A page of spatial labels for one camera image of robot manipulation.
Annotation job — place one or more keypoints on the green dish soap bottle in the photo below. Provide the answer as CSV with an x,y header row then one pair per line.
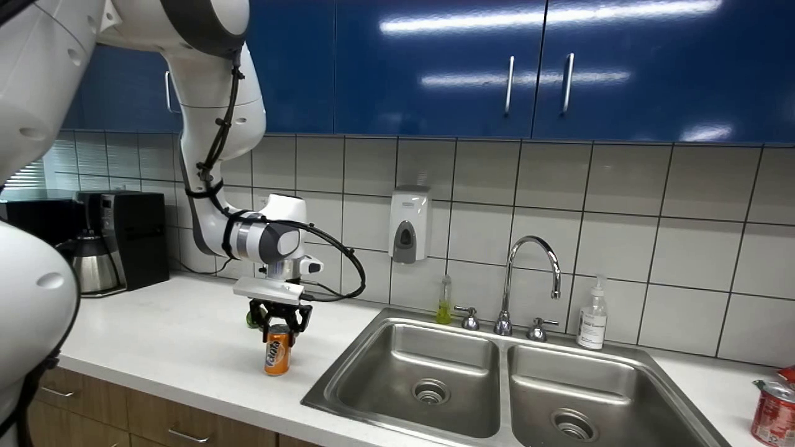
x,y
444,308

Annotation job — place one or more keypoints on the red soda can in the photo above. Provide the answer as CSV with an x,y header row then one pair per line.
x,y
774,414

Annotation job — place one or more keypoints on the black countertop appliance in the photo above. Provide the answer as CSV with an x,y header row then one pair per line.
x,y
41,220

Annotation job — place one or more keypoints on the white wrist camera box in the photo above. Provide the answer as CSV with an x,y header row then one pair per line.
x,y
268,291

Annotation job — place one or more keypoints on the orange soda can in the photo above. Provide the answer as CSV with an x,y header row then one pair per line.
x,y
279,353

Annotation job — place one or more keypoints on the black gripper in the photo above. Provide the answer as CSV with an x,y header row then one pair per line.
x,y
280,308

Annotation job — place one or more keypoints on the steel coffee carafe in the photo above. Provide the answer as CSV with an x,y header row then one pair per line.
x,y
93,265

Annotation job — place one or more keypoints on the wooden drawer front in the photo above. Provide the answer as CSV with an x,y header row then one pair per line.
x,y
90,399
232,431

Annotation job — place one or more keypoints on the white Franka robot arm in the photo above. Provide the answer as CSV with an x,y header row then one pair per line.
x,y
207,107

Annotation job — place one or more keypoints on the chrome gooseneck faucet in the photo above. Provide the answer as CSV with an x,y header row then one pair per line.
x,y
508,289

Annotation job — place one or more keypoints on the black coffee maker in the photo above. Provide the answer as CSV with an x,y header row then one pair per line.
x,y
139,237

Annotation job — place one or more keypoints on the white wall soap dispenser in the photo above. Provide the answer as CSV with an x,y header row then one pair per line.
x,y
407,225

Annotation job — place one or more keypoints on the clear pump bottle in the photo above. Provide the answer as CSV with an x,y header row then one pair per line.
x,y
591,323

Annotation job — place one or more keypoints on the stainless steel double sink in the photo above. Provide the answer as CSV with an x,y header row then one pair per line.
x,y
462,405

